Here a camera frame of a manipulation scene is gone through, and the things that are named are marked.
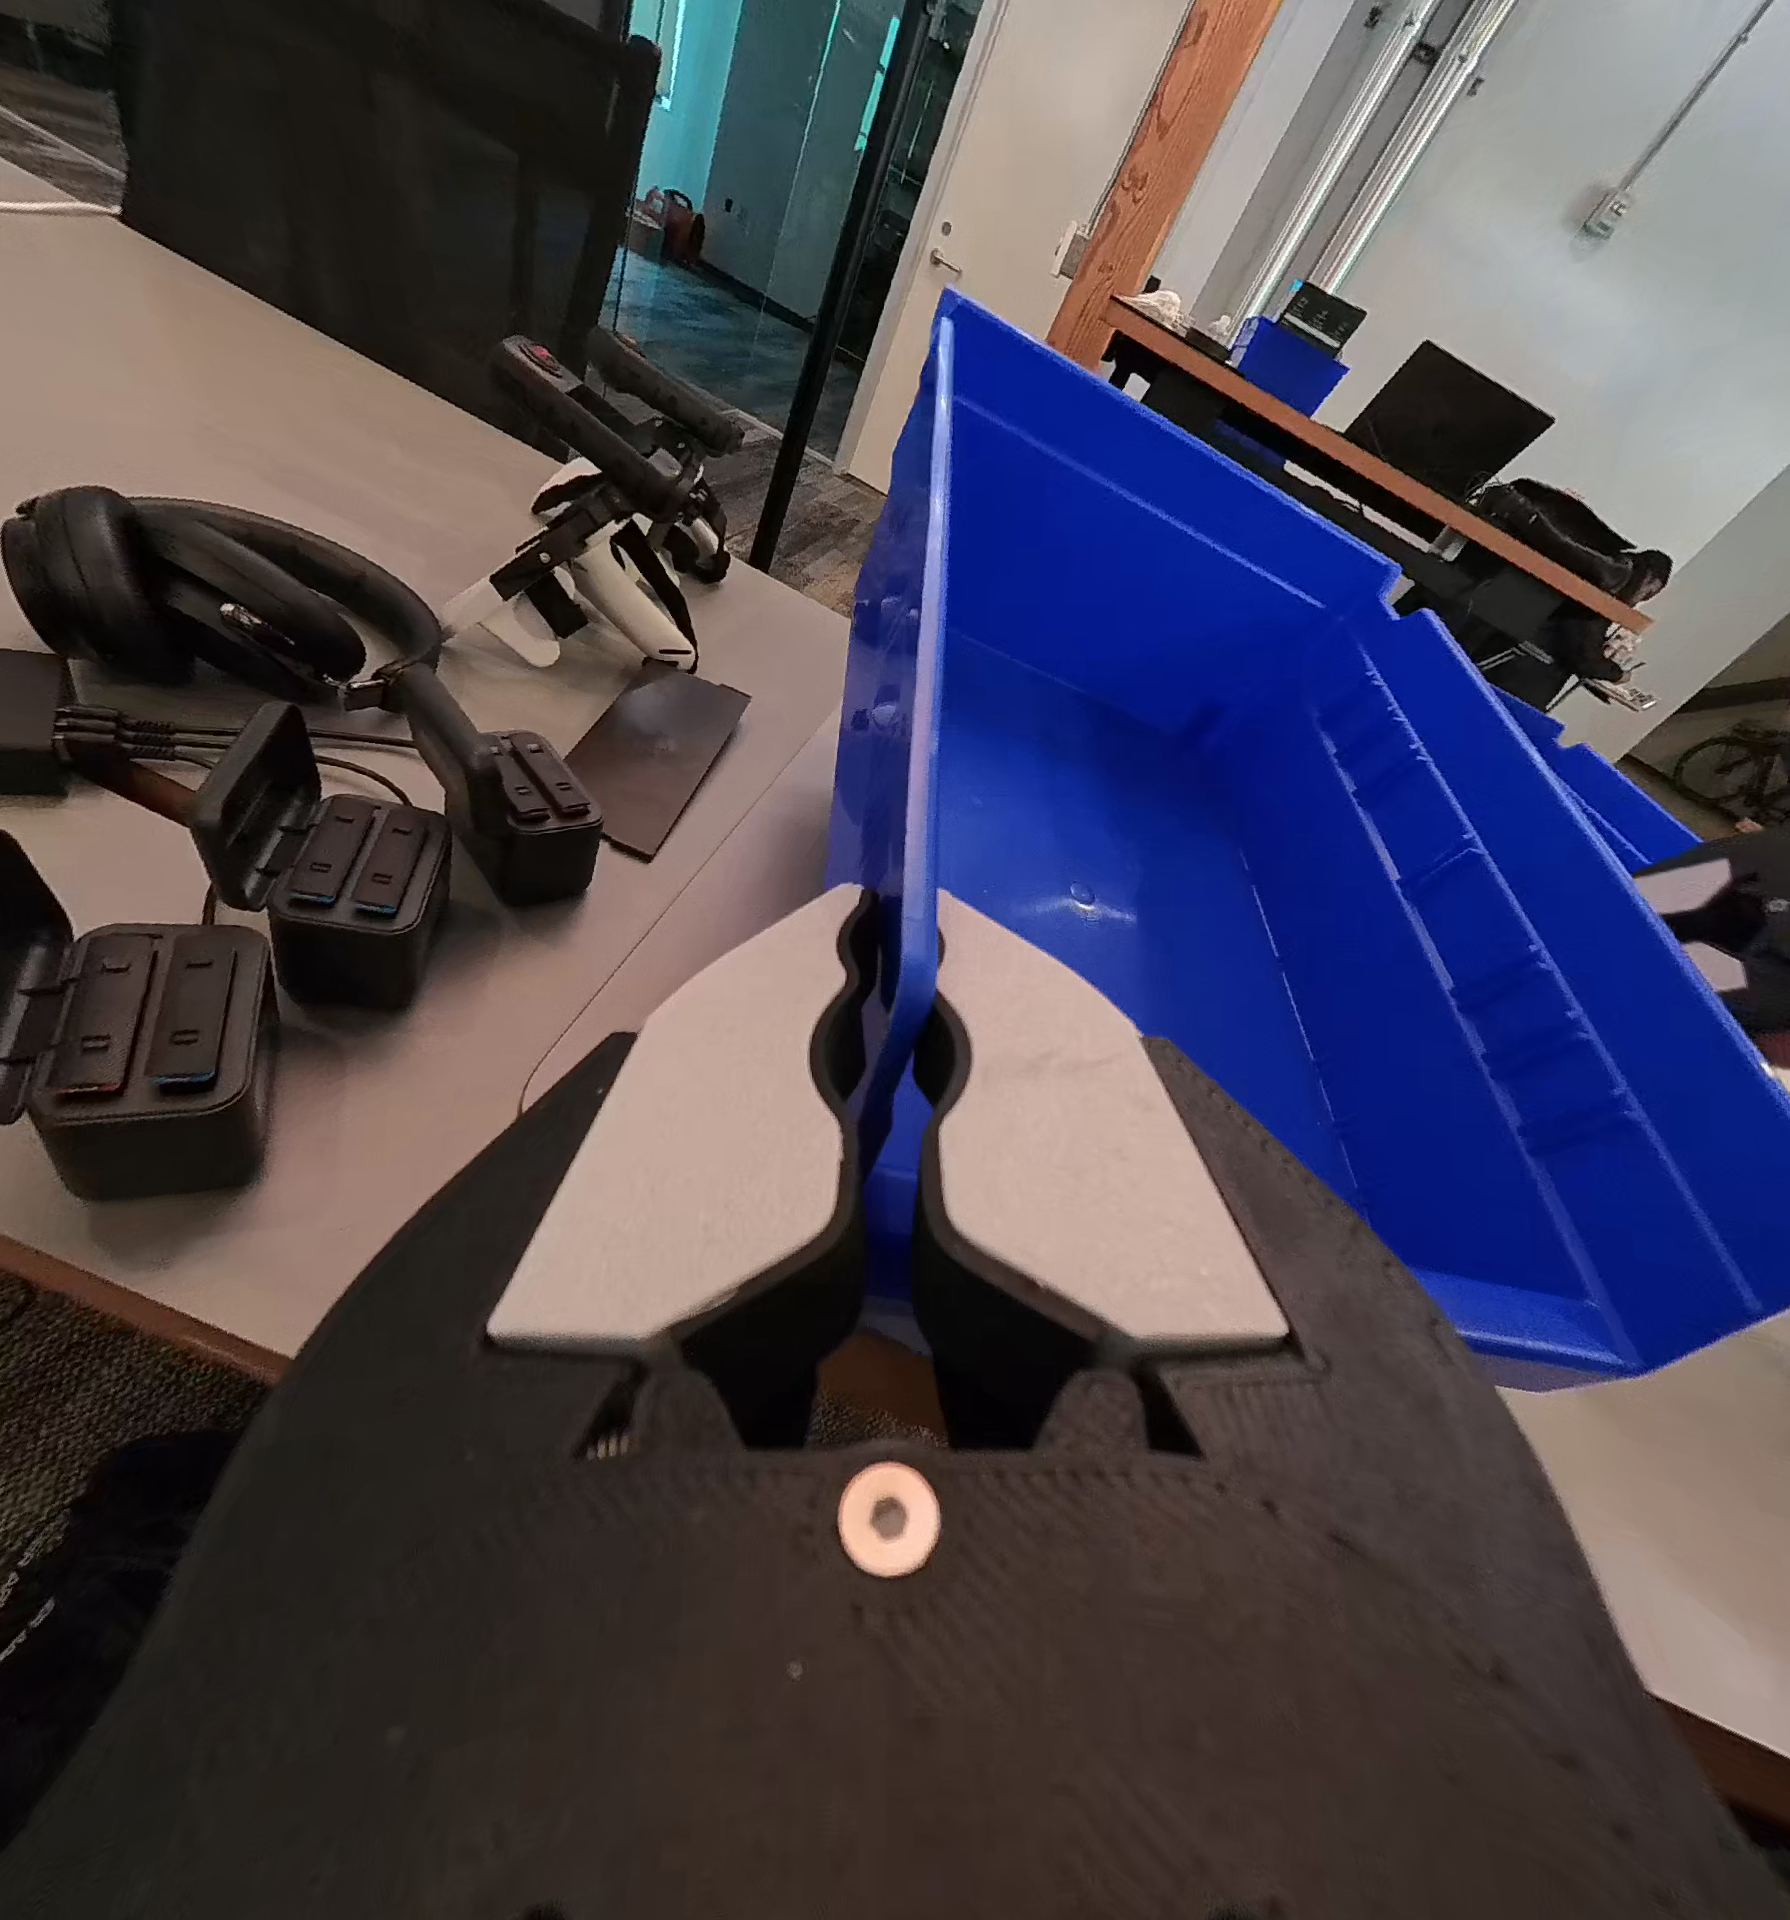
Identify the blue storage box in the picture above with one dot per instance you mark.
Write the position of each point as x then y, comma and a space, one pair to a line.
1286, 375

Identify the black headphones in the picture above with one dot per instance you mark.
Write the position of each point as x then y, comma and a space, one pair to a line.
86, 569

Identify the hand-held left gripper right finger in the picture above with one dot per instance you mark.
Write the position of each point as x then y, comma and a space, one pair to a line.
1106, 1170

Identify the grey wall junction box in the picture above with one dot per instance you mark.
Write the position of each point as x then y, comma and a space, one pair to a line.
1605, 213

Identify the bicycle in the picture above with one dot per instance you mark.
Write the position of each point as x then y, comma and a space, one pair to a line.
1736, 766

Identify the black laptop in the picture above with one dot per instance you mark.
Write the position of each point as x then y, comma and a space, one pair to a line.
1451, 419

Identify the black electronic device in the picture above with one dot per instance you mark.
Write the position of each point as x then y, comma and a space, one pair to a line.
1323, 318

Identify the wooden pillar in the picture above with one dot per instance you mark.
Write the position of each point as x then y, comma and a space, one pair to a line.
1166, 151

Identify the black flat sheet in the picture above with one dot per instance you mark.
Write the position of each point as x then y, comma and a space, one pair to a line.
654, 766

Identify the black bag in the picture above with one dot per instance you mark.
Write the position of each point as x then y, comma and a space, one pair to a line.
1556, 525

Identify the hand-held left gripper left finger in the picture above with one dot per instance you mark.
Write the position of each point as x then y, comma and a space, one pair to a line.
685, 1170

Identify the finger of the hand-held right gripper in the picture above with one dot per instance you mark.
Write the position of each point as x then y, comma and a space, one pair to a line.
1683, 888
1720, 971

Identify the white door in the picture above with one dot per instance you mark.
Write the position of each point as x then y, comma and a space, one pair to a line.
985, 225

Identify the wooden desk with black frame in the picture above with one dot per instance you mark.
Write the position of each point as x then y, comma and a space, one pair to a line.
1181, 348

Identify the black battery charging case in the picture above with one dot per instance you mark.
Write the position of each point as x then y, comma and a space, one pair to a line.
355, 930
160, 1080
536, 839

